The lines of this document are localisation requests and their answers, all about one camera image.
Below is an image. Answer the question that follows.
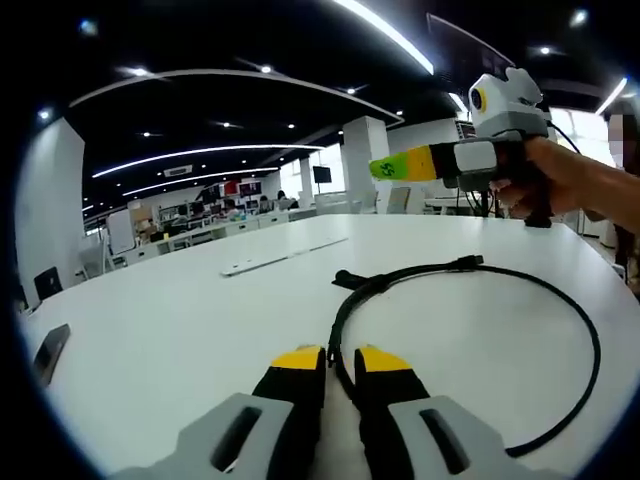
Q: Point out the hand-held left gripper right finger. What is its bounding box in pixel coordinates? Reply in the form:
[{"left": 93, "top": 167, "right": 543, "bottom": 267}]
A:
[{"left": 353, "top": 344, "right": 546, "bottom": 480}]

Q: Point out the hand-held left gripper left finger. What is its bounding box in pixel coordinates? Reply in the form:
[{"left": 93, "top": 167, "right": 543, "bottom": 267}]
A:
[{"left": 112, "top": 343, "right": 328, "bottom": 480}]

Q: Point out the black charging cable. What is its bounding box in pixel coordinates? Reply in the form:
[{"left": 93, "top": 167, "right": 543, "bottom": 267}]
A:
[{"left": 327, "top": 253, "right": 601, "bottom": 457}]

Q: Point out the black Velcro strap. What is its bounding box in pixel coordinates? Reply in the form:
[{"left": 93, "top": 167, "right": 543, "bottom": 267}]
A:
[{"left": 332, "top": 268, "right": 386, "bottom": 294}]

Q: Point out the person's left hand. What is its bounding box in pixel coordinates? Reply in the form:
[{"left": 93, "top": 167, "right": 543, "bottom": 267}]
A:
[{"left": 312, "top": 379, "right": 369, "bottom": 480}]

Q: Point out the person's right hand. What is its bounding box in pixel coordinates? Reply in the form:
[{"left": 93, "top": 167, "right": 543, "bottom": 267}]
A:
[{"left": 492, "top": 137, "right": 586, "bottom": 221}]

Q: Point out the large dark hanging monitor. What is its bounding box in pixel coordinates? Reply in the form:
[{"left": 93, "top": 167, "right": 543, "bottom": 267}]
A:
[{"left": 426, "top": 12, "right": 516, "bottom": 96}]

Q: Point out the long ceiling light strip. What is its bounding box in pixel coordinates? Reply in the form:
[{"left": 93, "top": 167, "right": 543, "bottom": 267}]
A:
[
  {"left": 594, "top": 77, "right": 629, "bottom": 116},
  {"left": 332, "top": 0, "right": 469, "bottom": 114}
]

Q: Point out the white flat strip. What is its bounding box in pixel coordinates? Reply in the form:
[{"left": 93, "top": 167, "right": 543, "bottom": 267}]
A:
[{"left": 220, "top": 237, "right": 350, "bottom": 277}]

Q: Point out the black smartphone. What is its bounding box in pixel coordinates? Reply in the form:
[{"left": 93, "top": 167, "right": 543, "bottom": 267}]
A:
[{"left": 32, "top": 323, "right": 72, "bottom": 386}]

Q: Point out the row of white desks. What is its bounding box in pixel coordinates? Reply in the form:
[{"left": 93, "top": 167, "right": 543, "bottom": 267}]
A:
[{"left": 112, "top": 208, "right": 319, "bottom": 266}]

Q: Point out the black office chair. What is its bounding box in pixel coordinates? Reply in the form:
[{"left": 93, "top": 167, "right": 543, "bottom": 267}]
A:
[{"left": 33, "top": 266, "right": 62, "bottom": 301}]

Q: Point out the white board panel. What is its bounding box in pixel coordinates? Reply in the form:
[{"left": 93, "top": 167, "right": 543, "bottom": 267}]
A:
[{"left": 107, "top": 209, "right": 134, "bottom": 256}]

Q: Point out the thin ceiling light strip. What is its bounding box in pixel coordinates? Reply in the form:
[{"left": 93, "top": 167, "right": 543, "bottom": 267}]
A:
[
  {"left": 92, "top": 144, "right": 326, "bottom": 179},
  {"left": 122, "top": 167, "right": 281, "bottom": 197}
]

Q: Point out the black cable bundle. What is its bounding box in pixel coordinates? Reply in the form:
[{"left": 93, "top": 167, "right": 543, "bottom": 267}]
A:
[{"left": 455, "top": 187, "right": 494, "bottom": 217}]

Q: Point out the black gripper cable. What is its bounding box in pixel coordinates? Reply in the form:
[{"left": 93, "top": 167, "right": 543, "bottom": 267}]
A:
[{"left": 547, "top": 119, "right": 581, "bottom": 154}]

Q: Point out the red black wall display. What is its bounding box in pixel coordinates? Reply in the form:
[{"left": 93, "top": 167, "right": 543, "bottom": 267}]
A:
[{"left": 204, "top": 180, "right": 264, "bottom": 200}]

